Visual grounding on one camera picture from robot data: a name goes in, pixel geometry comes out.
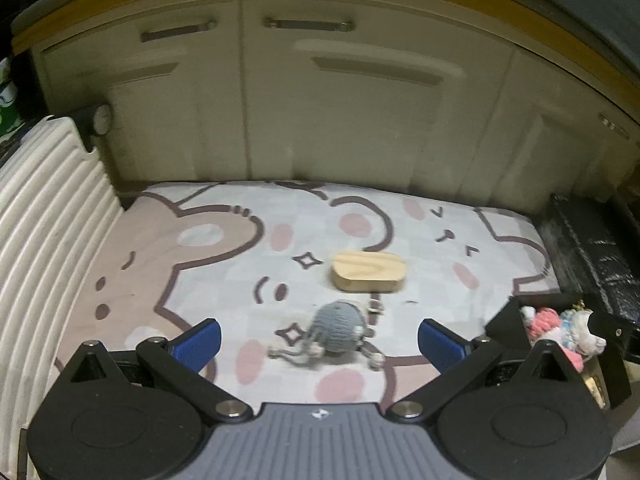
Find white crocheted toy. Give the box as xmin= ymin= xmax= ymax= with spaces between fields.
xmin=560 ymin=309 xmax=609 ymax=359

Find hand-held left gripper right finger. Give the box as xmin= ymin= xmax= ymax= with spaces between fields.
xmin=385 ymin=319 xmax=581 ymax=423

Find cartoon bear printed blanket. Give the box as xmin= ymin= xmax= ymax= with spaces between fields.
xmin=20 ymin=180 xmax=562 ymax=480

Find cream cabinet door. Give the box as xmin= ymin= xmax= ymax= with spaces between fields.
xmin=240 ymin=0 xmax=522 ymax=211
xmin=37 ymin=0 xmax=248 ymax=187
xmin=500 ymin=45 xmax=640 ymax=212

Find round grey knob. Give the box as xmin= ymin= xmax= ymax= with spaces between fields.
xmin=92 ymin=104 xmax=114 ymax=136

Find grey crocheted octopus toy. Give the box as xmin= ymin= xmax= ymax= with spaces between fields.
xmin=267 ymin=296 xmax=389 ymax=372

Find oval wooden block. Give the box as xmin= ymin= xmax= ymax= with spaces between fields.
xmin=330 ymin=252 xmax=407 ymax=292

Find metal cabinet handle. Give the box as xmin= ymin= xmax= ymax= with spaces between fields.
xmin=597 ymin=115 xmax=632 ymax=137
xmin=263 ymin=16 xmax=357 ymax=32
xmin=140 ymin=20 xmax=218 ymax=44

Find pink crocheted toy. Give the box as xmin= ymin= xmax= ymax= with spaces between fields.
xmin=520 ymin=306 xmax=586 ymax=372

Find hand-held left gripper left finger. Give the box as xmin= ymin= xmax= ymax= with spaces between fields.
xmin=64 ymin=317 xmax=253 ymax=423

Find green bottle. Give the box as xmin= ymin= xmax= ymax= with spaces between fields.
xmin=0 ymin=57 xmax=24 ymax=134

